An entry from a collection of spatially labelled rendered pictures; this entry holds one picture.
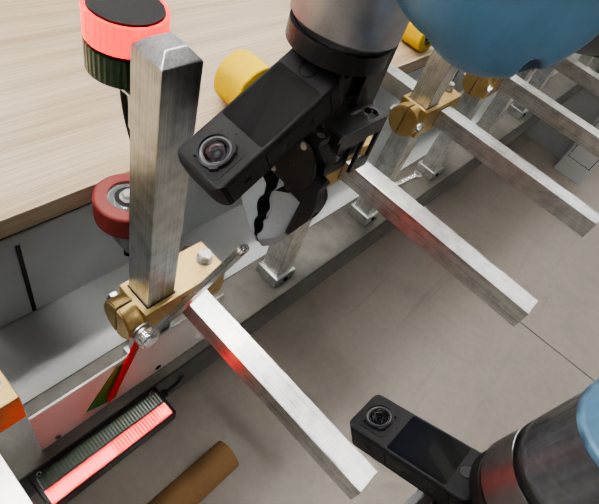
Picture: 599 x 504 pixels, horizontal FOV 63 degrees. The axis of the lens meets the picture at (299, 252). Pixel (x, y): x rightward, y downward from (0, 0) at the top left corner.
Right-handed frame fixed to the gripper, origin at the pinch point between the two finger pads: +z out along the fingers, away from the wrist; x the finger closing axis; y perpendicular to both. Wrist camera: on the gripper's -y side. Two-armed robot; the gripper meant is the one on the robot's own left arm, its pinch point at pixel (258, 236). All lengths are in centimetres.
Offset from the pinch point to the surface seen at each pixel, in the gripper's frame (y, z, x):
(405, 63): 65, 11, 22
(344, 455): -1.4, 14.6, -19.1
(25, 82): -0.7, 10.6, 42.8
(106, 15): -7.6, -16.1, 11.7
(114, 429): -14.1, 30.4, 2.2
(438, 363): 89, 101, -26
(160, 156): -6.9, -7.9, 6.1
